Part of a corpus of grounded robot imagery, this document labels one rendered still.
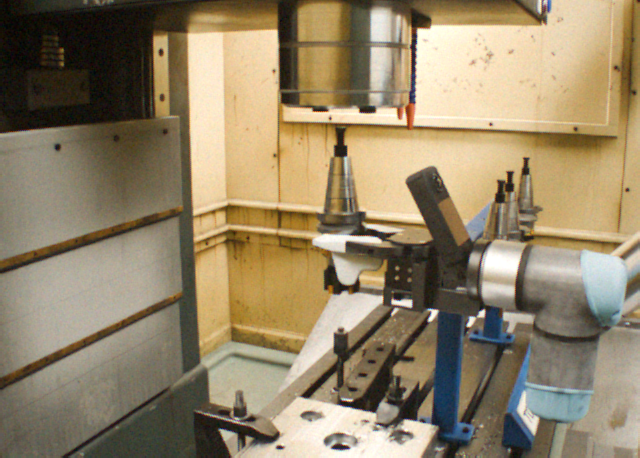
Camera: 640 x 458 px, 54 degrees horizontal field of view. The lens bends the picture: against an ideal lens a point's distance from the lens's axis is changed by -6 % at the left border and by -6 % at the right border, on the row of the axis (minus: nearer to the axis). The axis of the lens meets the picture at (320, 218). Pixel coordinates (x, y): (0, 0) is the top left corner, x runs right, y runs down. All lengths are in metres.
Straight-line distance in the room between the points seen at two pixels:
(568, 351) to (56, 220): 0.72
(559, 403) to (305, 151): 1.36
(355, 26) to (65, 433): 0.77
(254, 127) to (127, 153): 0.96
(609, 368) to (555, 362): 1.01
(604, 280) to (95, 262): 0.76
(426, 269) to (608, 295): 0.20
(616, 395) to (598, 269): 1.00
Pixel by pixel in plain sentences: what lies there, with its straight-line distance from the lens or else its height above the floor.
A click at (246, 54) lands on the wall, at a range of 2.04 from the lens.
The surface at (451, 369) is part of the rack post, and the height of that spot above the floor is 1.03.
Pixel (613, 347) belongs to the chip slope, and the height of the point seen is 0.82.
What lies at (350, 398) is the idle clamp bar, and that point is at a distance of 1.11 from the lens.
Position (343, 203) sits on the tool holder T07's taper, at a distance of 0.80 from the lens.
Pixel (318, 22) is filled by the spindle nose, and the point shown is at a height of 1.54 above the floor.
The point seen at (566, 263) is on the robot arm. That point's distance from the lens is 0.71.
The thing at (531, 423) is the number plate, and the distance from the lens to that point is 1.16.
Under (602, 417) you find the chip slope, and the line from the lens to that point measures 1.65.
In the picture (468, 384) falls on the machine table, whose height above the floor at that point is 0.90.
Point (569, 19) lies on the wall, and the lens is 1.75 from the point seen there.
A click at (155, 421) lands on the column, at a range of 1.34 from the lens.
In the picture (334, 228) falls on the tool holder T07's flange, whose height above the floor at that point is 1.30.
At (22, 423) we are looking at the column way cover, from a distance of 1.06.
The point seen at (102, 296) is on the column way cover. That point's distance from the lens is 1.11.
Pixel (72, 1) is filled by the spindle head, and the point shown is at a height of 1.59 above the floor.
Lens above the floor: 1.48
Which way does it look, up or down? 12 degrees down
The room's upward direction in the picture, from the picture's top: straight up
